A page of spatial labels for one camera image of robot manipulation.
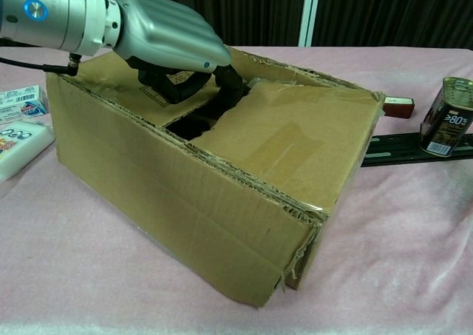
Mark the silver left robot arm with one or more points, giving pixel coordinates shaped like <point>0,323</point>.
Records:
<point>55,13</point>

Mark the brown cardboard box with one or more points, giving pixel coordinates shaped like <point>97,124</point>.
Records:
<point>166,202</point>

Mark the white frame post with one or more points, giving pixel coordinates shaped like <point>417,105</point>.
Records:
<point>309,9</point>

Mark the white blue soap carton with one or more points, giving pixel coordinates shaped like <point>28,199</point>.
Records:
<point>20,104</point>

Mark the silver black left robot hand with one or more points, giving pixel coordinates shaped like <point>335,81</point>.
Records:
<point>166,28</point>

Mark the black slotted metal bracket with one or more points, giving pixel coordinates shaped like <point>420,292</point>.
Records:
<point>395,148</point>

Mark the gold black tin can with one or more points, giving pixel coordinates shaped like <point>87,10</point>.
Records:
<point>443,128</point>

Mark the pink fleece tablecloth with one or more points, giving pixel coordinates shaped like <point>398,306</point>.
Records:
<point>111,294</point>

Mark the red block with white face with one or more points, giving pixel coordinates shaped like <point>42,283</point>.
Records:
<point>399,108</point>

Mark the black pleated curtain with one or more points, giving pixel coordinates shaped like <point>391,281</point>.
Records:
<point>369,9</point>

